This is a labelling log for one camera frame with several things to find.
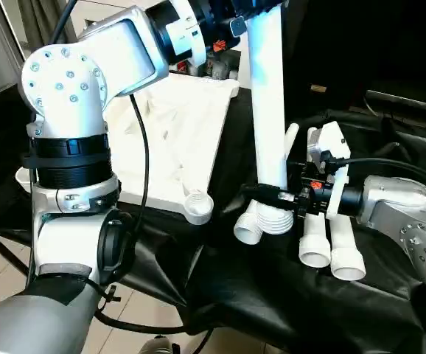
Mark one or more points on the white plastic table leg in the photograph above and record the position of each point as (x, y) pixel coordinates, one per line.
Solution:
(315, 247)
(348, 258)
(248, 225)
(268, 110)

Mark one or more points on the white table top frame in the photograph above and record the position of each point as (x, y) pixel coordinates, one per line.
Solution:
(176, 140)

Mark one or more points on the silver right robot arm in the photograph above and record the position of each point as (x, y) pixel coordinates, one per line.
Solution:
(404, 221)

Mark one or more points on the small yellow label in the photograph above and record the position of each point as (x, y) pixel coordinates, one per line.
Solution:
(318, 88)

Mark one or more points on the white glass-door cabinet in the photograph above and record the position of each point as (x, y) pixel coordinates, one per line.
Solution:
(110, 9)

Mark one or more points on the black work mat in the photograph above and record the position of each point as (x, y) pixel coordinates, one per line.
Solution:
(272, 310)

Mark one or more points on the grey curtain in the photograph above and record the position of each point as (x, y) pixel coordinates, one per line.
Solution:
(36, 22)

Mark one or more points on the black metal rail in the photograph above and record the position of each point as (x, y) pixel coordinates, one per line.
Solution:
(408, 99)

